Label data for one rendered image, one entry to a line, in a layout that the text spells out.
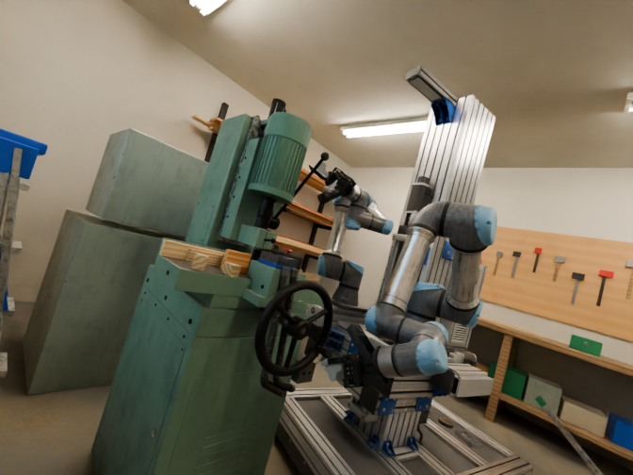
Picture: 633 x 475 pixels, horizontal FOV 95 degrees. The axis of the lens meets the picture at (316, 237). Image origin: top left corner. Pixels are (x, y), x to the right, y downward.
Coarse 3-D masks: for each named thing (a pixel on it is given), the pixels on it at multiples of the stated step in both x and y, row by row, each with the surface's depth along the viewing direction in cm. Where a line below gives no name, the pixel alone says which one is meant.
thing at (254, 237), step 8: (240, 232) 115; (248, 232) 111; (256, 232) 107; (264, 232) 108; (240, 240) 113; (248, 240) 110; (256, 240) 106; (264, 240) 108; (256, 248) 111; (264, 248) 109
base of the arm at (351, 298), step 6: (336, 288) 165; (342, 288) 160; (348, 288) 159; (354, 288) 160; (336, 294) 161; (342, 294) 159; (348, 294) 158; (354, 294) 160; (336, 300) 159; (342, 300) 157; (348, 300) 157; (354, 300) 159
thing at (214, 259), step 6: (192, 252) 95; (198, 252) 96; (204, 252) 98; (186, 258) 95; (192, 258) 95; (210, 258) 99; (216, 258) 100; (210, 264) 99; (216, 264) 101; (306, 276) 132; (312, 276) 134
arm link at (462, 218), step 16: (448, 208) 90; (464, 208) 88; (480, 208) 86; (448, 224) 89; (464, 224) 87; (480, 224) 84; (496, 224) 91; (464, 240) 89; (480, 240) 86; (464, 256) 95; (480, 256) 96; (464, 272) 99; (448, 288) 116; (464, 288) 103; (448, 304) 112; (464, 304) 107; (480, 304) 109; (464, 320) 110
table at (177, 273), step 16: (160, 256) 90; (160, 272) 87; (176, 272) 79; (192, 272) 80; (208, 272) 83; (176, 288) 78; (192, 288) 81; (208, 288) 84; (224, 288) 87; (240, 288) 91; (256, 304) 86; (320, 304) 118
